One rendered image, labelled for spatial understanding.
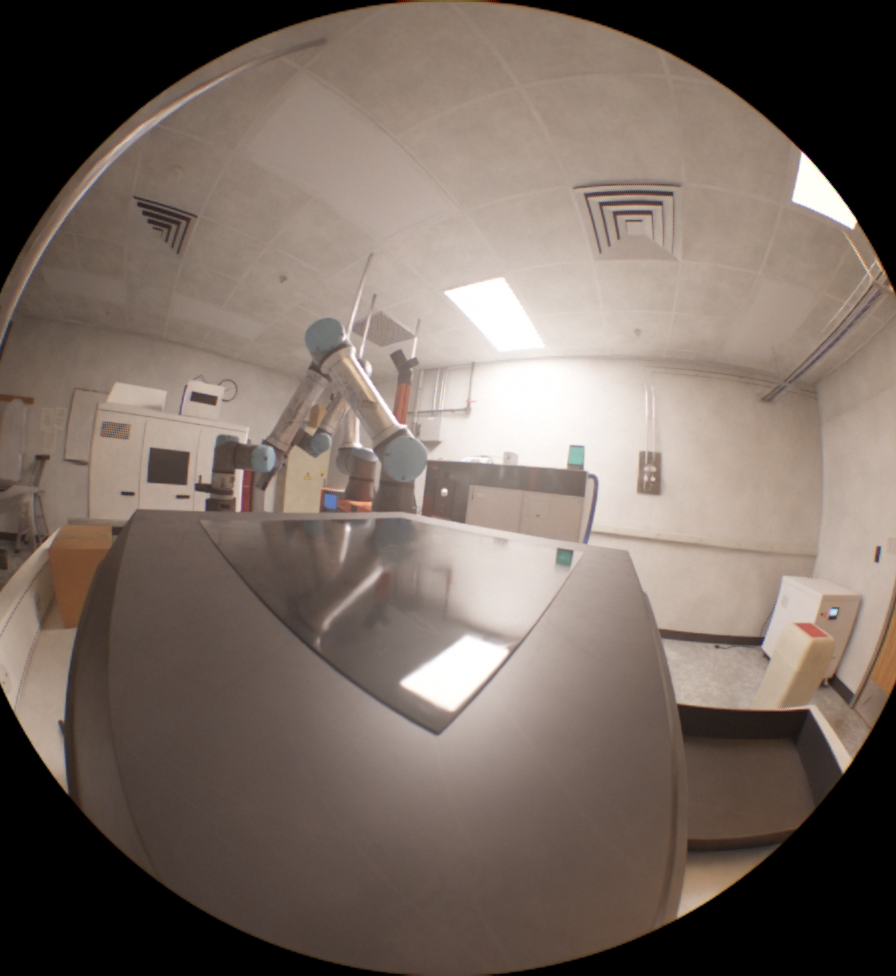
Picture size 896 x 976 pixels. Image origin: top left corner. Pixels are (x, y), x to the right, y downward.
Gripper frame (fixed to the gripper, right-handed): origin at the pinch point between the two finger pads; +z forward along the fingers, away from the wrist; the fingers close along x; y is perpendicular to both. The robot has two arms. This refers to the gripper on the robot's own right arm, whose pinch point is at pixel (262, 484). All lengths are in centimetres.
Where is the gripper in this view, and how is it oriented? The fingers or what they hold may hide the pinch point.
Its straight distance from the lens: 128.0
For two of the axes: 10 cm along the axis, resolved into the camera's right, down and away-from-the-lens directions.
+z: -4.0, 8.7, -2.9
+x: -4.7, 0.7, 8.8
